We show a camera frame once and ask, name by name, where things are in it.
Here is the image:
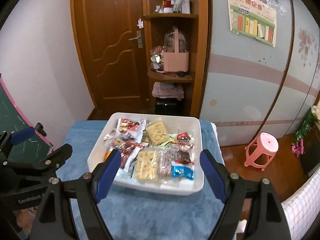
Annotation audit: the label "white red snack packet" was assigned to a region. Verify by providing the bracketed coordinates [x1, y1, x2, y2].
[116, 118, 146, 142]

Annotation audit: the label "clear wafer biscuit pack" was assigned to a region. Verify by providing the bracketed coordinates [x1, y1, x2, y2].
[134, 147, 176, 182]

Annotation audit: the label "small blue snack packet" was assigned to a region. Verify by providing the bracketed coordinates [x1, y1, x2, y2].
[171, 161, 194, 180]

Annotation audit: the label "yellow puffed snack pack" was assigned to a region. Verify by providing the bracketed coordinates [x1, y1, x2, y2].
[145, 121, 169, 146]

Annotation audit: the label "red orange small packet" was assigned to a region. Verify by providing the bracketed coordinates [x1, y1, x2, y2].
[176, 132, 191, 142]

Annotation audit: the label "orange white snack bar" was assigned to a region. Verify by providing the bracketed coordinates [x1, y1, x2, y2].
[104, 149, 112, 161]

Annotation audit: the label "small red brown candy pack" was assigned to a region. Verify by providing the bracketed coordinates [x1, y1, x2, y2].
[104, 129, 127, 151]

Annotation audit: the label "light blue clear bag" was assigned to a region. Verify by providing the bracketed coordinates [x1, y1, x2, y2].
[116, 166, 135, 180]

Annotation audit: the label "red cookie packet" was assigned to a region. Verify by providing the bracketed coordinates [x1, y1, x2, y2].
[120, 142, 149, 172]

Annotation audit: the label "red zip clear bag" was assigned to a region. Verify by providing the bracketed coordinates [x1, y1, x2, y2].
[169, 142, 194, 164]

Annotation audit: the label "pink plastic stool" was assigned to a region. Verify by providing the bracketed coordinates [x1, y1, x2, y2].
[244, 132, 279, 171]

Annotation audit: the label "blue table cloth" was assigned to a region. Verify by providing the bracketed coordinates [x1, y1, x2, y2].
[57, 121, 224, 239]

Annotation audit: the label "green bag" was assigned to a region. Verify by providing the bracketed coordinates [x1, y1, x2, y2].
[294, 106, 319, 142]

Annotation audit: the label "white plastic storage bin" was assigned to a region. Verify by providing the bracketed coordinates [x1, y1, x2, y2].
[87, 112, 204, 196]

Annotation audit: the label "small green snack packet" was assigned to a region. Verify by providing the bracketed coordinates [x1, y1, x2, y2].
[160, 136, 178, 147]

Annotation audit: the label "sliding wardrobe door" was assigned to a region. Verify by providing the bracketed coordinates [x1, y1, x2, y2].
[200, 0, 319, 146]

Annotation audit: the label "folded pink cloth pile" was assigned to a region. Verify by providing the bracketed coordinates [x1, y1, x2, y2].
[152, 82, 184, 99]

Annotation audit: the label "shiny foil wrappers pile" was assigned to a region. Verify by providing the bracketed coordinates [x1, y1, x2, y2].
[150, 46, 164, 70]

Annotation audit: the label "brown wooden door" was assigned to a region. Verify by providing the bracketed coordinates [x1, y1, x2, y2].
[74, 0, 150, 116]

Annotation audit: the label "wooden corner shelf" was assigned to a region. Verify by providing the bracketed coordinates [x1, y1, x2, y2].
[142, 0, 213, 118]

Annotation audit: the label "white paper roll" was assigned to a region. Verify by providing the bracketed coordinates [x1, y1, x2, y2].
[182, 0, 190, 14]

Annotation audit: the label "green chalkboard pink frame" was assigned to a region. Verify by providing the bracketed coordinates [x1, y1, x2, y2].
[1, 80, 54, 164]

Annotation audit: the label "silver door handle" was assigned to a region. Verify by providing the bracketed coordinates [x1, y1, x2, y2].
[129, 30, 143, 49]

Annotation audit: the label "pink basket with handle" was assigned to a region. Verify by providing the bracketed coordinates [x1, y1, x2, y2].
[164, 26, 189, 73]

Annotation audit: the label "colourful wall poster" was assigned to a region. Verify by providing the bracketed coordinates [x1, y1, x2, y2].
[228, 0, 277, 47]

